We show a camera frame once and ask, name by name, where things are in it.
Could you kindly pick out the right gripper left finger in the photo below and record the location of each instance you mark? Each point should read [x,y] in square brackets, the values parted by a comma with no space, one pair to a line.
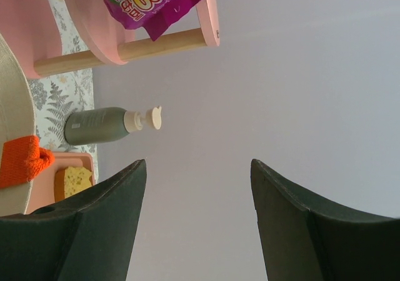
[89,236]

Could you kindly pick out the brown cracker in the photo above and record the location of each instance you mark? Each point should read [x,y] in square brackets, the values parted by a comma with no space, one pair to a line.
[71,181]

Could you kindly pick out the terracotta plastic tray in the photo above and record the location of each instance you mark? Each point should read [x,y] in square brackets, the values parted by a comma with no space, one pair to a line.
[42,192]

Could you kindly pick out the pink three-tier shelf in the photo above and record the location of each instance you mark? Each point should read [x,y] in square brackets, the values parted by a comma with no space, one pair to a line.
[30,30]

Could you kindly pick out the grey pump soap bottle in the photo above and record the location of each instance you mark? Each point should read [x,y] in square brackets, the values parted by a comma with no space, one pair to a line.
[108,124]

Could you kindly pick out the beige canvas tote bag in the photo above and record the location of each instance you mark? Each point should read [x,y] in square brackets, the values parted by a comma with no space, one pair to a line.
[22,158]

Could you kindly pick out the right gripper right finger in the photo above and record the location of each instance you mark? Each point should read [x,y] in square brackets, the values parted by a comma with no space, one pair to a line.
[305,236]

